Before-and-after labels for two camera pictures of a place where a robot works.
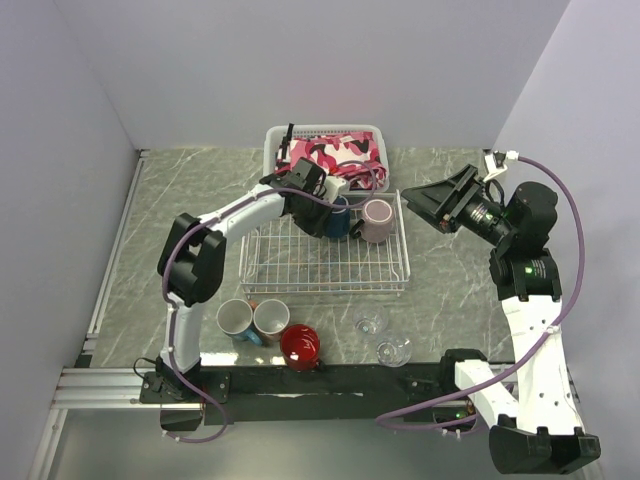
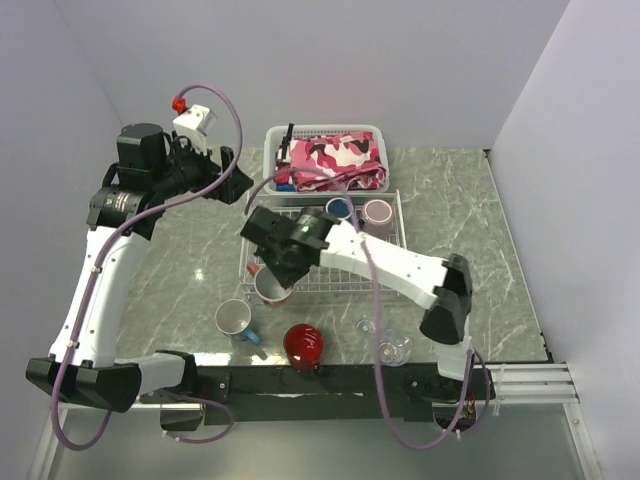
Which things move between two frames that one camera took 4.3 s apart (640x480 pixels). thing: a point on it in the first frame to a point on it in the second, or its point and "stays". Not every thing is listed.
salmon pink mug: x=270 y=318 to x=268 y=286
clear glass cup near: x=395 y=352 stays
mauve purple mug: x=377 y=223 stays
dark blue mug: x=340 y=218 stays
